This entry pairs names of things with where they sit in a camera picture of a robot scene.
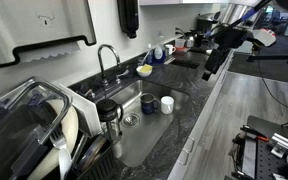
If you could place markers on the black wall soap dispenser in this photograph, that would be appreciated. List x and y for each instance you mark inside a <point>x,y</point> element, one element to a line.
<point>128,16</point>

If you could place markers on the steel paper towel dispenser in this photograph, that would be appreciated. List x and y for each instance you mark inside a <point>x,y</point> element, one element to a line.
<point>34,23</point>

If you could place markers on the round metal drain strainer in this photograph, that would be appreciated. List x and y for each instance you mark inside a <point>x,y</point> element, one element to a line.
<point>130,120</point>

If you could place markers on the stainless steel sink basin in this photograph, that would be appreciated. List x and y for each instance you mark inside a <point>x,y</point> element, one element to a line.
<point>150,130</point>

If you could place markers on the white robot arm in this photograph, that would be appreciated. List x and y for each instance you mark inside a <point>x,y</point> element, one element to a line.
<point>238,14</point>

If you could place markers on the black coffee maker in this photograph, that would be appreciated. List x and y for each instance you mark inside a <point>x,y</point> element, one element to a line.
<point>205,23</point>

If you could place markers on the silver fork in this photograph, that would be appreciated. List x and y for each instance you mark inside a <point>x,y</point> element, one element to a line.
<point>58,138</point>

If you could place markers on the blue bottle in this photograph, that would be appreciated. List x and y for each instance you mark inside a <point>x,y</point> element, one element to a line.
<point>149,58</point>

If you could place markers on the black counter mat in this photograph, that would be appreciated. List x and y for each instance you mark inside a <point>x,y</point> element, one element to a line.
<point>184,63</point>

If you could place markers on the navy blue mug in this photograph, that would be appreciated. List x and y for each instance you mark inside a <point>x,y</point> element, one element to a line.
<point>148,105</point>

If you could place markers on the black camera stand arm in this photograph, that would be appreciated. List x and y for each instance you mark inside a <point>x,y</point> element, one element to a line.
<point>277,58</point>

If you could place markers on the yellow sponge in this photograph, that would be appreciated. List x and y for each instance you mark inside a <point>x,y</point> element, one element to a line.
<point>146,68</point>

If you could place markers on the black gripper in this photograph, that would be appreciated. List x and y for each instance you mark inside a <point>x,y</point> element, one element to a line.
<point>218,58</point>

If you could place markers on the white cutting board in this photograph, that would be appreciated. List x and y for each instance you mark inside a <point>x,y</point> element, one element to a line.
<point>84,106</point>

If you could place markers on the clear dish soap bottle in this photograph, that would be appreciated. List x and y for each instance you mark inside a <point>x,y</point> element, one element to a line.
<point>158,51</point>

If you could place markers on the black perforated robot table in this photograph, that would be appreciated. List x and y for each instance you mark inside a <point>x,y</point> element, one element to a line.
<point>267,156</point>

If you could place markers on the white paper towel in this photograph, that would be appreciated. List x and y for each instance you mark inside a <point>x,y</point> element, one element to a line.
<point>49,53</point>

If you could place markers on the white red wrist camera box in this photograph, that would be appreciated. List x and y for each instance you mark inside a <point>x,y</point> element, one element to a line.
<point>264,36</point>

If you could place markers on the black dish drying rack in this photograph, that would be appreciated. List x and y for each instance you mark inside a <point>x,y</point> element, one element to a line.
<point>99,163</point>

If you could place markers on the chrome sink faucet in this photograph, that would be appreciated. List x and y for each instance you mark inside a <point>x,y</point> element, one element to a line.
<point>101,63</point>

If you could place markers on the clear measuring cup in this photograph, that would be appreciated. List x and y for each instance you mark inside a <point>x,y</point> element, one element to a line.
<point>180,43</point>

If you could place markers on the white plate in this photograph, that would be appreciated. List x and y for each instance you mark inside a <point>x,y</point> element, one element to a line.
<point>143,73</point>
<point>71,128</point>

